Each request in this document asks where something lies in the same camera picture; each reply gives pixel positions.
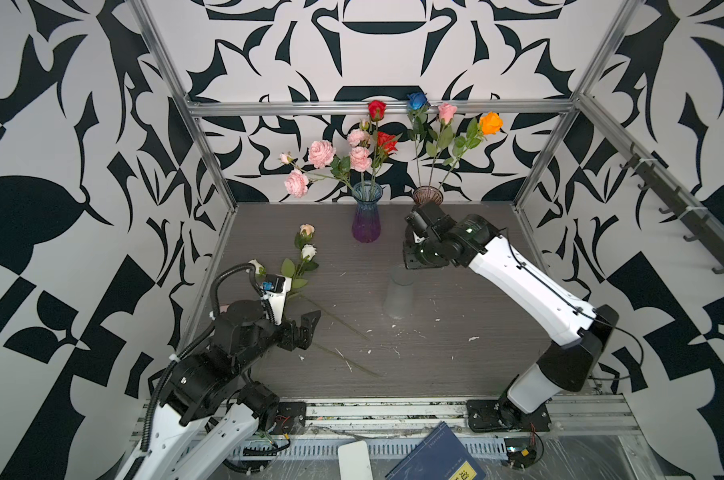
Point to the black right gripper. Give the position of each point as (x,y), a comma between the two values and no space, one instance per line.
(410,258)

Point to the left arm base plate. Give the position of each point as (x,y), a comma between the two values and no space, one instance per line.
(288,417)

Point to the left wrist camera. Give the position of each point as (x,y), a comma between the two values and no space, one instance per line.
(276,289)

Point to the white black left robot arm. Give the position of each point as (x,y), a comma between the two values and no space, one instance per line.
(204,408)

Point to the white rectangular device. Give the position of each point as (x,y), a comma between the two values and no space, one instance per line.
(354,461)

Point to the aluminium frame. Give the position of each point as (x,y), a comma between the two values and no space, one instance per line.
(575,82)

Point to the black wall hook rail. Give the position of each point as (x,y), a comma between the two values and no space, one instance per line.
(702,225)

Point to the orange pink blue rosebud stem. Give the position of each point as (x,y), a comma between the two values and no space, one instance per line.
(478,129)

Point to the blue book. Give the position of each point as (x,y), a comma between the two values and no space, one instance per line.
(440,455)

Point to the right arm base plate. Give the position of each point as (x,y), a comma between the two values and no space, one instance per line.
(500,415)

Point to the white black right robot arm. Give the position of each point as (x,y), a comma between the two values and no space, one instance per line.
(579,331)

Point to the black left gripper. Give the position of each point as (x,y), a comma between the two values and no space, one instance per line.
(288,337)

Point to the dark maroon glass vase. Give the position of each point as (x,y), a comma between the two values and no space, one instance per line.
(427,194)

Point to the blue rose stem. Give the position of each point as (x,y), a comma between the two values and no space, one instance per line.
(418,107)

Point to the pink peony flower stem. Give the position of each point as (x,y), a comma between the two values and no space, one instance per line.
(360,155)

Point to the white and peach rosebud stem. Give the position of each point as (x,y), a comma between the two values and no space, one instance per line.
(296,271)

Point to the purple ribbed glass vase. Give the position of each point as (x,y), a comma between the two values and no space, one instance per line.
(366,227)

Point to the large red rose stem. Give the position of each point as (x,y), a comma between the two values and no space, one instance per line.
(386,145)

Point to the clear glass vase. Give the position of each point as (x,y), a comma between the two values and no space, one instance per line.
(399,301)

